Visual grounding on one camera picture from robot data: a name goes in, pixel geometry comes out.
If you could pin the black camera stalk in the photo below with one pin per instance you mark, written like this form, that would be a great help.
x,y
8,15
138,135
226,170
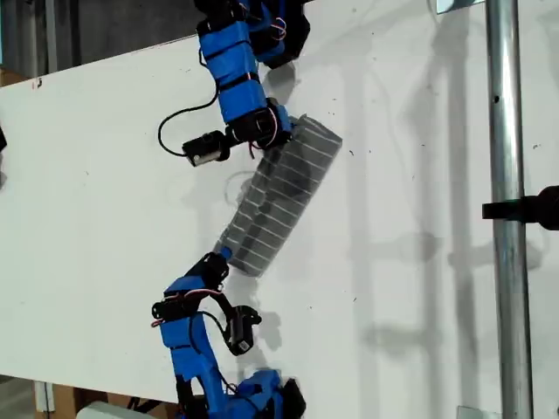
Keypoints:
x,y
225,303
231,142

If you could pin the black and silver camera box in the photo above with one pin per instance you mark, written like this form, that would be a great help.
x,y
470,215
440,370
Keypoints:
x,y
205,148

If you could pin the brown cardboard box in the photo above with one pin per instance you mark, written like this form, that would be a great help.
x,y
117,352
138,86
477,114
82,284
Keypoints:
x,y
65,399
11,77

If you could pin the small black object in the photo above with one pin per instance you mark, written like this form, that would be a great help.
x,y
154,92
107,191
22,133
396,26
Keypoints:
x,y
2,139

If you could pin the steel post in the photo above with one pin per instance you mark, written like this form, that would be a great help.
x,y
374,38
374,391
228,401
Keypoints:
x,y
506,131

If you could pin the black clamp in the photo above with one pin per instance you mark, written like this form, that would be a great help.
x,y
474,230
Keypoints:
x,y
515,210

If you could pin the white box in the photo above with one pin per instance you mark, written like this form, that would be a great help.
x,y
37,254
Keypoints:
x,y
105,412

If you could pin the grey striped towel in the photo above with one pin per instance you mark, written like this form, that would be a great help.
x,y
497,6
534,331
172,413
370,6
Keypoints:
x,y
288,192

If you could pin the white table leg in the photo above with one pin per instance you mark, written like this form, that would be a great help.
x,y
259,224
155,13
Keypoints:
x,y
43,397

